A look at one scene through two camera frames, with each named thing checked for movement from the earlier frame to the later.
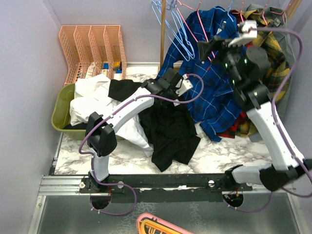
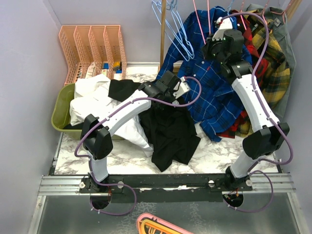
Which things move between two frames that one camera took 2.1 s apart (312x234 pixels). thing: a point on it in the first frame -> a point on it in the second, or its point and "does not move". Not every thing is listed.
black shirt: (167, 124) does not move
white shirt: (91, 95) does not move
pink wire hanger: (197, 10) -> (198, 20)
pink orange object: (148, 223) does not move
